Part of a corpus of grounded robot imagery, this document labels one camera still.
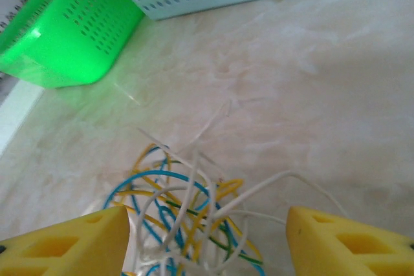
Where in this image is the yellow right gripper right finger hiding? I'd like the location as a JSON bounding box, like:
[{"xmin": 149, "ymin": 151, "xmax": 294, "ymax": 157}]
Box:
[{"xmin": 285, "ymin": 206, "xmax": 414, "ymax": 276}]

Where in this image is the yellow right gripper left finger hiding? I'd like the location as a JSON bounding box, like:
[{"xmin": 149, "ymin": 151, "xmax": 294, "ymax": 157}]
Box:
[{"xmin": 0, "ymin": 206, "xmax": 131, "ymax": 276}]

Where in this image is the thin white cable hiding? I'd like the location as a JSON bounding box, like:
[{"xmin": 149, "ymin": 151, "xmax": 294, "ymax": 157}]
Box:
[
  {"xmin": 212, "ymin": 169, "xmax": 349, "ymax": 222},
  {"xmin": 180, "ymin": 100, "xmax": 234, "ymax": 160}
]

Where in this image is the yellow green striped cable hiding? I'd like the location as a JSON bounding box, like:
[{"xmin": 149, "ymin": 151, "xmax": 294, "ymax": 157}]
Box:
[{"xmin": 166, "ymin": 200, "xmax": 265, "ymax": 266}]

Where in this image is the picture book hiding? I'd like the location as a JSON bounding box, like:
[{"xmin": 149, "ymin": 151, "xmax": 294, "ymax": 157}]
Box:
[{"xmin": 0, "ymin": 80, "xmax": 45, "ymax": 157}]

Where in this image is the green plastic basket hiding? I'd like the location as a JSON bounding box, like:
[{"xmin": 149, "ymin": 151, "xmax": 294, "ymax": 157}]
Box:
[{"xmin": 0, "ymin": 0, "xmax": 146, "ymax": 90}]

